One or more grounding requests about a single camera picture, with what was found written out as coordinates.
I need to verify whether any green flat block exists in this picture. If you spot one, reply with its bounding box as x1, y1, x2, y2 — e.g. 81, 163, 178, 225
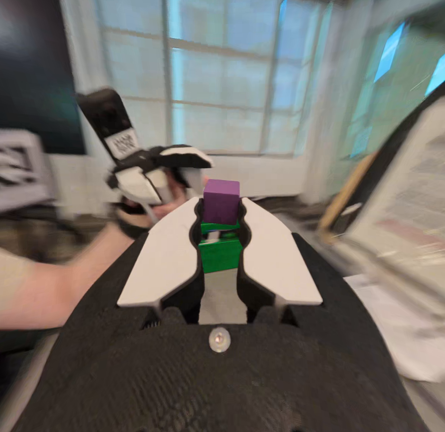
200, 222, 241, 233

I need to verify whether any person's left hand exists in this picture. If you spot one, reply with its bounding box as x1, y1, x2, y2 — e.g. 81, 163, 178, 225
113, 171, 209, 240

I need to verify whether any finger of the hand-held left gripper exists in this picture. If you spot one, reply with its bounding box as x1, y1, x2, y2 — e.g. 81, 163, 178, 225
107, 168, 175, 206
158, 144, 213, 169

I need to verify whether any large paned window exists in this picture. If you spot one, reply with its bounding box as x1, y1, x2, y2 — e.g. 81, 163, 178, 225
92, 0, 332, 158

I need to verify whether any small window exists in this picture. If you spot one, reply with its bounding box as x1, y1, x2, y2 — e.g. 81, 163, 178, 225
348, 19, 445, 159

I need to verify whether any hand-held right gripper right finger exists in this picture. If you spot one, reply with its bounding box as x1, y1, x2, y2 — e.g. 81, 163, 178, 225
237, 197, 324, 322

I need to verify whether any person's left forearm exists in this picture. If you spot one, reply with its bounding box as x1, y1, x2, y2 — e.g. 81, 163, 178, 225
0, 225, 137, 332

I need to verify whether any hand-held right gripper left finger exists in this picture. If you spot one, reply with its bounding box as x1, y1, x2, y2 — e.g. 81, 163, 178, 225
117, 197, 206, 324

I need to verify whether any purple block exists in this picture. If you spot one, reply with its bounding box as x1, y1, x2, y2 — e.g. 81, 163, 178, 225
203, 179, 241, 226

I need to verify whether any black wall panel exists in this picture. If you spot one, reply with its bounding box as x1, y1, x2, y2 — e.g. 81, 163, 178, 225
0, 0, 87, 155

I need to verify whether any grey desk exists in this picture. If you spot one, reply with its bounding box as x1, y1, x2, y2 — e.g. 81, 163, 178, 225
198, 209, 445, 384

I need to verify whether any wooden framed board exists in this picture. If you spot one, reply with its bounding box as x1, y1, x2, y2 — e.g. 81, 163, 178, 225
318, 87, 445, 290

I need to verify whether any printed tag board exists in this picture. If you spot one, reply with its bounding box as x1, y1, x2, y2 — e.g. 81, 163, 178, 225
0, 129, 54, 211

